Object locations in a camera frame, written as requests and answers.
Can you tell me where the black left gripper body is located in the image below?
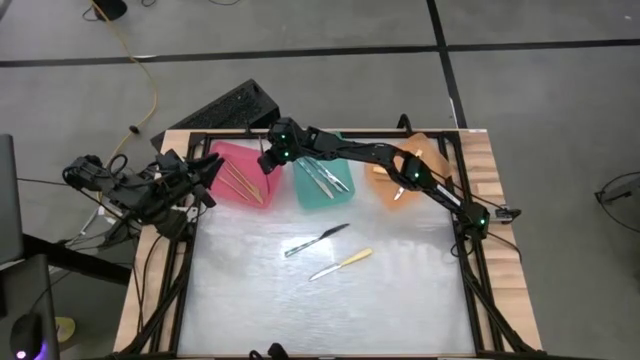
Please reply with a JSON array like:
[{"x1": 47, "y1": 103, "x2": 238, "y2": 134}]
[{"x1": 152, "y1": 164, "x2": 204, "y2": 204}]

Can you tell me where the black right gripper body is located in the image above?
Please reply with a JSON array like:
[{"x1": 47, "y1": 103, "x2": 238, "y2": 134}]
[{"x1": 257, "y1": 147, "x2": 300, "y2": 176}]

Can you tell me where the pink plastic bin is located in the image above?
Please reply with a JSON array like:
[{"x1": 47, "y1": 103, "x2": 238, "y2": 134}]
[{"x1": 207, "y1": 140, "x2": 284, "y2": 210}]

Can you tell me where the teal plastic bin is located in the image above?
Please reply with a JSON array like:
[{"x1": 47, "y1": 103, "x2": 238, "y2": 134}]
[{"x1": 291, "y1": 131, "x2": 357, "y2": 211}]

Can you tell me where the black perforated computer case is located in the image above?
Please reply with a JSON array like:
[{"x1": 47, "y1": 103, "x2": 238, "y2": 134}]
[{"x1": 149, "y1": 78, "x2": 284, "y2": 153}]

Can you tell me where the orange plastic bin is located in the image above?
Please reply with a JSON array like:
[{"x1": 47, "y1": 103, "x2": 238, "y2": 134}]
[{"x1": 363, "y1": 131, "x2": 453, "y2": 212}]

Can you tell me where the black floor beam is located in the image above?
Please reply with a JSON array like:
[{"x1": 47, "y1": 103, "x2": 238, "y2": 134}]
[{"x1": 19, "y1": 233, "x2": 132, "y2": 287}]

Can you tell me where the dark desk pad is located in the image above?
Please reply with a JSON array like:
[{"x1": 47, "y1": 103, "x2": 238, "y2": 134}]
[{"x1": 0, "y1": 253, "x2": 62, "y2": 360}]

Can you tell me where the black stand base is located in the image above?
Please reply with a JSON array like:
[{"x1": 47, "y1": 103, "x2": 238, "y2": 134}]
[{"x1": 91, "y1": 0, "x2": 129, "y2": 23}]

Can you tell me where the black computer mouse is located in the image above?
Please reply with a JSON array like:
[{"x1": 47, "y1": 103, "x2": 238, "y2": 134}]
[{"x1": 9, "y1": 311, "x2": 47, "y2": 360}]

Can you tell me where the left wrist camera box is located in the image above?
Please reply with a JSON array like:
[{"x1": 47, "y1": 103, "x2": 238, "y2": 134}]
[{"x1": 155, "y1": 148, "x2": 184, "y2": 174}]

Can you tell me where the black table frame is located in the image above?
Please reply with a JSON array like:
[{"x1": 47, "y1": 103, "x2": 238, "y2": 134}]
[{"x1": 113, "y1": 127, "x2": 546, "y2": 360}]

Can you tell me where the yellow hanging cable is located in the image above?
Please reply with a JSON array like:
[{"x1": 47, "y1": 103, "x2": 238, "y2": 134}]
[{"x1": 88, "y1": 0, "x2": 159, "y2": 157}]

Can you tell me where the floor cable bundle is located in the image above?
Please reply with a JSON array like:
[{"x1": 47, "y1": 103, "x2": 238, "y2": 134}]
[{"x1": 62, "y1": 199, "x2": 156, "y2": 251}]

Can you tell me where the black table-level camera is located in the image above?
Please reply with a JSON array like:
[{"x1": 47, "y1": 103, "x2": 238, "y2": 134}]
[{"x1": 248, "y1": 342, "x2": 287, "y2": 360}]

